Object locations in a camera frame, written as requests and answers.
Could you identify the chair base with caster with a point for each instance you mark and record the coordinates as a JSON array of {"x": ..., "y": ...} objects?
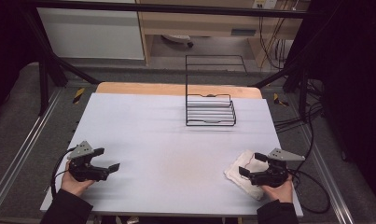
[{"x": 178, "y": 38}]

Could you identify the aluminium floor rail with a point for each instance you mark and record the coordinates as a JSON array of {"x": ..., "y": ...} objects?
[
  {"x": 20, "y": 152},
  {"x": 328, "y": 177}
]

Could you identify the white wall socket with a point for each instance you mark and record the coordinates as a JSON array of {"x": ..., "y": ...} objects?
[{"x": 265, "y": 3}]

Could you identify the wooden table board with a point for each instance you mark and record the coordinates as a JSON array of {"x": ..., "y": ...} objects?
[{"x": 145, "y": 89}]

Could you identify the person's right hand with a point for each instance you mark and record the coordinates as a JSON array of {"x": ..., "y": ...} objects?
[{"x": 280, "y": 193}]

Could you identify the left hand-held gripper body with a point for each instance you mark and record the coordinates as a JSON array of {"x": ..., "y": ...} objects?
[{"x": 83, "y": 169}]

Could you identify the white cabinet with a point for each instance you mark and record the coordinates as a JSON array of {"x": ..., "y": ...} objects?
[{"x": 92, "y": 31}]

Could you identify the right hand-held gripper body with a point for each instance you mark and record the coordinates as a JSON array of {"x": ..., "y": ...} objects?
[{"x": 271, "y": 175}]

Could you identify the white towel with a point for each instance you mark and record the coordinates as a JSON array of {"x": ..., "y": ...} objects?
[{"x": 235, "y": 174}]

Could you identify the person's left hand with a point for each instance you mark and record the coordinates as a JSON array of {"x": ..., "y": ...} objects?
[{"x": 73, "y": 186}]

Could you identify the black metal frame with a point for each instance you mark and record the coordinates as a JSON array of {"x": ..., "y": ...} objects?
[{"x": 164, "y": 7}]

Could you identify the wooden desk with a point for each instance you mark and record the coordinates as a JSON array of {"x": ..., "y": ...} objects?
[{"x": 207, "y": 25}]

